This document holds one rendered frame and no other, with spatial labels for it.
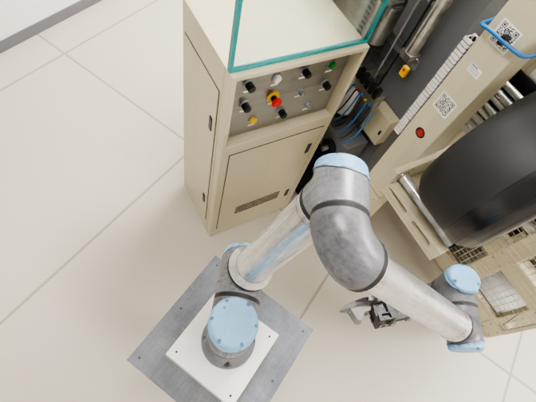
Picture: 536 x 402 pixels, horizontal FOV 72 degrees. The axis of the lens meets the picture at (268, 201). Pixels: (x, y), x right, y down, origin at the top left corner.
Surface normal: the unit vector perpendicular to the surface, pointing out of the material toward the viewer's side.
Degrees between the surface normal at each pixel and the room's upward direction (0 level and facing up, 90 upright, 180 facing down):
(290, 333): 0
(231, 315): 3
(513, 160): 51
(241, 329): 3
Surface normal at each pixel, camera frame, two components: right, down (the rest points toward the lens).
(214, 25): 0.19, -0.47
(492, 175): -0.68, 0.07
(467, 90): -0.87, 0.33
